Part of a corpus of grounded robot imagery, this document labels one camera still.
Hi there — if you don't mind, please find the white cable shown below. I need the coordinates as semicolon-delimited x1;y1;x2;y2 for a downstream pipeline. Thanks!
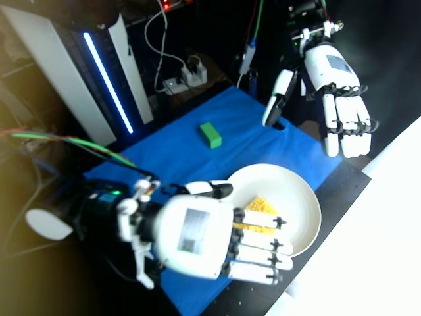
144;0;190;93

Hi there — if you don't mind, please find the circuit board with red lights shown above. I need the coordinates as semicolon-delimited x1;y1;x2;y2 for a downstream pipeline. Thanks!
159;0;195;13

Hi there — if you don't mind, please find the white column with blue light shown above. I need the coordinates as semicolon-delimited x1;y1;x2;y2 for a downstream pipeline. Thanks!
0;5;155;143

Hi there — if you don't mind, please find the yellow bead bag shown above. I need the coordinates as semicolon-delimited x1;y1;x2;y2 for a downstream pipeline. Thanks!
232;196;280;236

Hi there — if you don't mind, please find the white and blue connector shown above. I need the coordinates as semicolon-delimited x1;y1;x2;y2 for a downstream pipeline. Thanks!
238;38;258;76

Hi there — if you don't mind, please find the green cable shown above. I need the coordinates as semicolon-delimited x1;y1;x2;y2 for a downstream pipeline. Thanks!
0;129;159;181
252;0;265;42

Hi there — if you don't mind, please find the blue cloth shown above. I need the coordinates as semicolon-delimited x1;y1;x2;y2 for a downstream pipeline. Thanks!
84;86;345;316

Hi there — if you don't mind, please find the white plate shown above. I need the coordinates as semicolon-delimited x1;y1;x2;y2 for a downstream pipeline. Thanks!
226;163;322;258

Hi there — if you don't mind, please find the green block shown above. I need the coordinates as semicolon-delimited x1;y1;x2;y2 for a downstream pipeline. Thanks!
199;122;223;149

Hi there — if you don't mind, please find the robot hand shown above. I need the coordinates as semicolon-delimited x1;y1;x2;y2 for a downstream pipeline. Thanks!
154;179;295;287
262;42;380;159

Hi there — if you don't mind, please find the white power strip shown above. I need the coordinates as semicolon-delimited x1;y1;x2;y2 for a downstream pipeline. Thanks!
163;55;209;96

